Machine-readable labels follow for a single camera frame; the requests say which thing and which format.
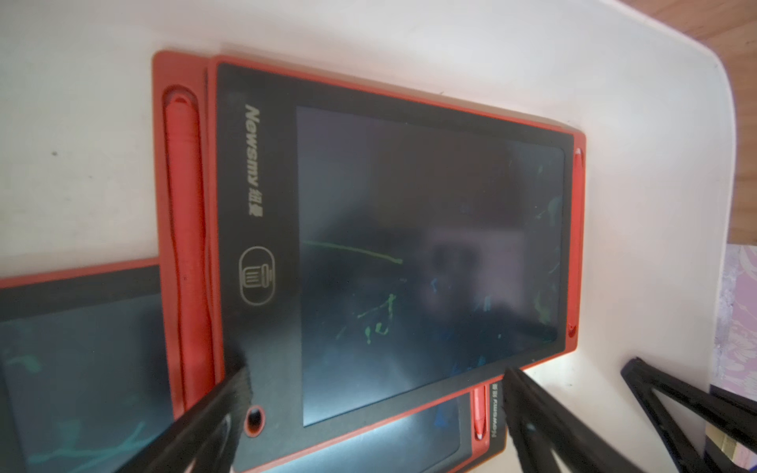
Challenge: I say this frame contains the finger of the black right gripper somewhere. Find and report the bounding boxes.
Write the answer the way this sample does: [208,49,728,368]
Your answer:
[619,357,757,473]

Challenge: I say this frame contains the red black Newsmy tablet lower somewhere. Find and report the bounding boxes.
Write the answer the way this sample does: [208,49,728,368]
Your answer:
[1,259,506,472]

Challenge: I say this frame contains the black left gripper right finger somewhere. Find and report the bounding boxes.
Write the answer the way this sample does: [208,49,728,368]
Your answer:
[501,368,640,472]

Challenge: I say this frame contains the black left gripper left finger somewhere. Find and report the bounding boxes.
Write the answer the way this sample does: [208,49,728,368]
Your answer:
[119,367,252,473]

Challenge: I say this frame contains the red black newsmy tablet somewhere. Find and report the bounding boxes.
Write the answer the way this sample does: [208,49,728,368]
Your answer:
[1,259,506,472]
[152,50,587,472]

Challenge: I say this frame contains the red stylus pen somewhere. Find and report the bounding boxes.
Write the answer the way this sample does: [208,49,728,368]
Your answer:
[165,90,215,407]

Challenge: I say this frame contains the red black Newsmy tablet top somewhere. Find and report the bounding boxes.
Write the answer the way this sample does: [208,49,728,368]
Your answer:
[152,50,587,472]

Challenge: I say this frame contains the white plastic storage box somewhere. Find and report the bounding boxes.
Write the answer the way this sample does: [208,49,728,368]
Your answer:
[1,1,735,472]

